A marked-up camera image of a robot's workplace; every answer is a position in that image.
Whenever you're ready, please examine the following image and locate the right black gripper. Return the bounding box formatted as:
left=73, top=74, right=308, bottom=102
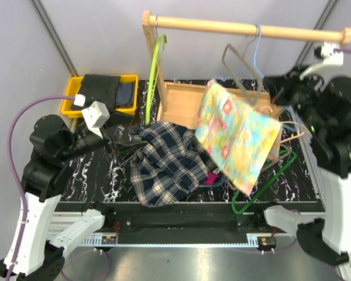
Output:
left=263, top=61, right=326, bottom=133

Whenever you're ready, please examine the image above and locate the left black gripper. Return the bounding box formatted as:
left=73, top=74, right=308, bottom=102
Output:
left=58, top=104, right=149, bottom=162

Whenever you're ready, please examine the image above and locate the wooden hanger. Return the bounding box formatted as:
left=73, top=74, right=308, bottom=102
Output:
left=259, top=105, right=311, bottom=143

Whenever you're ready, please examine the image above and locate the navy plaid garment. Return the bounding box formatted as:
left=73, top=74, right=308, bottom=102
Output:
left=130, top=121, right=217, bottom=208

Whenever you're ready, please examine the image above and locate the pastel patterned garment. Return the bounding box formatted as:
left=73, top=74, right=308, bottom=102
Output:
left=195, top=80, right=282, bottom=196

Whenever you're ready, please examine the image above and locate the magenta pleated skirt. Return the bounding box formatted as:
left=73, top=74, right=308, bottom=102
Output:
left=203, top=172, right=219, bottom=186

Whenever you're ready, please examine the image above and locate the green velvet hanger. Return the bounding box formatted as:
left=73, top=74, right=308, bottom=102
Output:
left=230, top=151, right=297, bottom=215

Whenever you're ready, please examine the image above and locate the blue wire hanger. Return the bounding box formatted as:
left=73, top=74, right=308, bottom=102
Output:
left=222, top=23, right=264, bottom=78

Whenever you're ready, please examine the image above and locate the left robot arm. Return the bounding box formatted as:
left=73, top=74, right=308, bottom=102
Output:
left=0, top=111, right=134, bottom=280

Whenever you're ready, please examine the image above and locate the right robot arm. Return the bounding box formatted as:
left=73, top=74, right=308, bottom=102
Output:
left=254, top=70, right=351, bottom=266

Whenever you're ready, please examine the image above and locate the lime green hanger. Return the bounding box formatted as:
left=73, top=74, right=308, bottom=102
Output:
left=145, top=34, right=167, bottom=125

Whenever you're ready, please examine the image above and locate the black folded cloth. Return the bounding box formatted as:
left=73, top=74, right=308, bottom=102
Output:
left=70, top=74, right=136, bottom=111

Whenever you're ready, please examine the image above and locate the wooden clothes rack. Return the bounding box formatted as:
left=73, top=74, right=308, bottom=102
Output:
left=142, top=11, right=351, bottom=129

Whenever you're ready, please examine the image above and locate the yellow plastic tray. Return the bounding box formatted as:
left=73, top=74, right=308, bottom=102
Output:
left=60, top=74, right=139, bottom=119

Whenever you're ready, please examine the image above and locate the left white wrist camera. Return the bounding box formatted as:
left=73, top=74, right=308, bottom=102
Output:
left=81, top=101, right=110, bottom=138

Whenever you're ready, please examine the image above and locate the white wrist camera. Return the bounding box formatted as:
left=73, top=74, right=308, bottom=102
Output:
left=81, top=101, right=110, bottom=138
left=299, top=42, right=344, bottom=81

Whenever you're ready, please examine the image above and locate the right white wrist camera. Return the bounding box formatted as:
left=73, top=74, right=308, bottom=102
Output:
left=299, top=42, right=344, bottom=81

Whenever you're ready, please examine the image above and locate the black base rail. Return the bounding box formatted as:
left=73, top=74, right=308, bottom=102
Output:
left=52, top=201, right=325, bottom=245

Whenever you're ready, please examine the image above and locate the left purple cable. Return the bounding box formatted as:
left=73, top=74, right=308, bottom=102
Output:
left=5, top=95, right=77, bottom=279

